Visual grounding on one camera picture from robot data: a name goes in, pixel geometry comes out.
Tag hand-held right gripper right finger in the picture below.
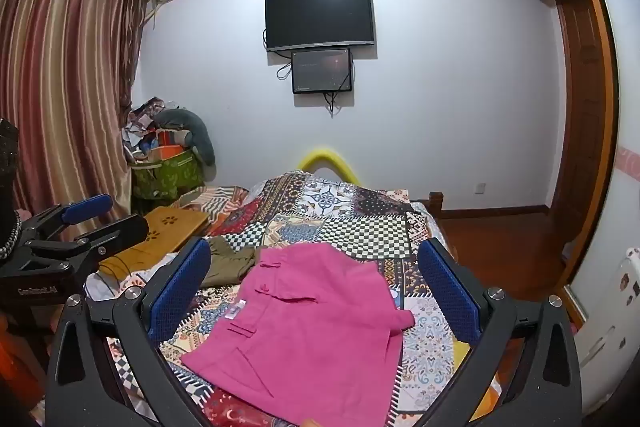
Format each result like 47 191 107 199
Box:
415 237 583 427

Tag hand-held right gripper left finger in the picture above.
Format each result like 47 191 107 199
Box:
45 237 213 427

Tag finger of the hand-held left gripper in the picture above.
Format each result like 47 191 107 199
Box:
22 194 114 241
29 214 150 266

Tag pink pants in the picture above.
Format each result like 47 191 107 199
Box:
179 243 416 427

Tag olive green garment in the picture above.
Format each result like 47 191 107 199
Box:
200 237 258 288

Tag wooden folding table flower cutouts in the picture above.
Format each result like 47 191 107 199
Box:
98 206 210 283

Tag pile of paper and boxes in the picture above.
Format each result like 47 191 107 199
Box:
122 97 193 162

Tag striped brown curtain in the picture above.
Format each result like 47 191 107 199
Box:
0 0 151 218

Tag patchwork printed blanket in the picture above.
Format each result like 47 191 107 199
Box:
85 171 481 427

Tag grey plush pillow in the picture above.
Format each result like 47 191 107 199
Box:
152 108 217 166

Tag white appliance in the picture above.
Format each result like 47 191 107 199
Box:
570 247 640 408

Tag yellow foam tube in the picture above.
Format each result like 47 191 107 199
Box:
297 146 362 185

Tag wooden door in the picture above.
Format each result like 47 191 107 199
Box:
547 0 616 288

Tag black television cable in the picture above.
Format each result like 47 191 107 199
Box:
261 27 294 82

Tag small black wall monitor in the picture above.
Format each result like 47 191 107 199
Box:
291 48 355 94

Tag black wall television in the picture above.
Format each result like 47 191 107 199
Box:
264 0 376 53

